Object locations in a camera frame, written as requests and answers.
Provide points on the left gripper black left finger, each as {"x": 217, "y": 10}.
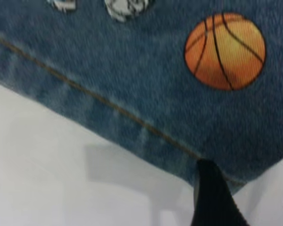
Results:
{"x": 212, "y": 200}

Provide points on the blue denim jeans basketball print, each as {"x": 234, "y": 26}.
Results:
{"x": 132, "y": 70}

